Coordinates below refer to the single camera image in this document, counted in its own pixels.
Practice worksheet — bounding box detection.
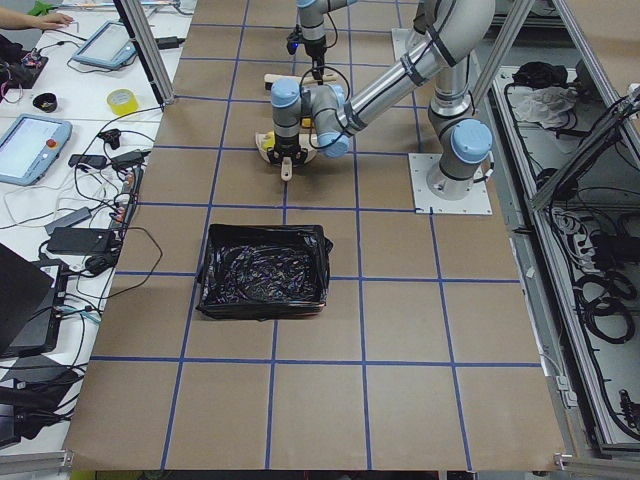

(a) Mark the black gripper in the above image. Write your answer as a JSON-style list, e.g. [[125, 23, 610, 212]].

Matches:
[[266, 146, 308, 166], [304, 40, 327, 83]]

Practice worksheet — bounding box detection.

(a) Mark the beige plastic dustpan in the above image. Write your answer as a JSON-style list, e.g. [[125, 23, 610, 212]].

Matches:
[[254, 131, 317, 182]]

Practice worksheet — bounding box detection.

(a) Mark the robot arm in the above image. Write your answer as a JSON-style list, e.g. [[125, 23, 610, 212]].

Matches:
[[296, 0, 357, 83], [261, 0, 495, 201]]

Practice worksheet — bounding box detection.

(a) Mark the black lined trash bin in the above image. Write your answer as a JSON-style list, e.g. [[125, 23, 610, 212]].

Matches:
[[196, 223, 333, 321]]

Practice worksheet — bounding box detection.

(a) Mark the person hand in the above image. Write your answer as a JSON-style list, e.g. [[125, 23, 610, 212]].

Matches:
[[31, 13, 74, 31]]

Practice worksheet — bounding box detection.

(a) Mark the yellow tape roll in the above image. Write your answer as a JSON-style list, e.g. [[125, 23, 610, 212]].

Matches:
[[106, 89, 139, 116]]

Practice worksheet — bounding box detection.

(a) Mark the blue teach pendant far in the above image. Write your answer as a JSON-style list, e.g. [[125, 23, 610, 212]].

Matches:
[[71, 21, 137, 70]]

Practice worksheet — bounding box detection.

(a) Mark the blue teach pendant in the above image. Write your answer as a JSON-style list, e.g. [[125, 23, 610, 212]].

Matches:
[[71, 21, 137, 70], [1, 114, 73, 186]]

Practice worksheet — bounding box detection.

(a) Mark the white crumpled cloth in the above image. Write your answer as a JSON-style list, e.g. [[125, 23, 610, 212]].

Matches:
[[514, 86, 577, 129]]

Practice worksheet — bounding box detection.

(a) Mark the black power adapter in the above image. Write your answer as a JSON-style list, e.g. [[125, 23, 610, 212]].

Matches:
[[47, 227, 115, 255]]

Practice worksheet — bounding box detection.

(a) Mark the blue teach pendant near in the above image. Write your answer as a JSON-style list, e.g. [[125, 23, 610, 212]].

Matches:
[[1, 114, 73, 186]]

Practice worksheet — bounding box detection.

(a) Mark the black laptop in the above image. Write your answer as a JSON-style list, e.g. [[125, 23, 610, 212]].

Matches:
[[1, 246, 69, 359]]

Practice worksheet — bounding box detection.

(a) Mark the aluminium frame post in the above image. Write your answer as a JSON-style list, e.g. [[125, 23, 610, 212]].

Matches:
[[114, 0, 175, 107]]

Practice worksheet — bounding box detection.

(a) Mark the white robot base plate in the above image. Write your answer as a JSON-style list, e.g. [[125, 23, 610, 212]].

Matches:
[[408, 153, 493, 216]]

